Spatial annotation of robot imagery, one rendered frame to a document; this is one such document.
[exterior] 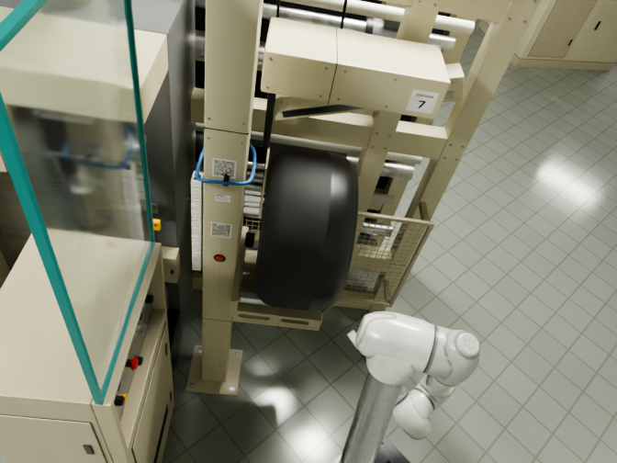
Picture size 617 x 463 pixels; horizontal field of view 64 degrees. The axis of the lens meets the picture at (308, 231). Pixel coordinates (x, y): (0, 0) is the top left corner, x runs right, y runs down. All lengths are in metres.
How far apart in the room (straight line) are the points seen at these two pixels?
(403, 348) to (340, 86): 0.86
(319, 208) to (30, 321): 0.89
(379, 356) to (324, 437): 1.46
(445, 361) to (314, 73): 0.96
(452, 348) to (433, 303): 2.07
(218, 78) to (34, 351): 0.87
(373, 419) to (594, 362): 2.43
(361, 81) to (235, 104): 0.46
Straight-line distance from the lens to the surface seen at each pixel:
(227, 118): 1.47
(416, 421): 1.89
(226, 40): 1.35
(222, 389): 2.79
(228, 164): 1.57
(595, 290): 4.16
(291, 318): 2.02
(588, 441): 3.40
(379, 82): 1.69
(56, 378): 1.48
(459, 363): 1.34
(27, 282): 1.67
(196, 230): 1.83
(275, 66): 1.66
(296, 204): 1.58
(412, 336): 1.33
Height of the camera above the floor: 2.55
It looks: 47 degrees down
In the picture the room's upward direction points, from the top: 14 degrees clockwise
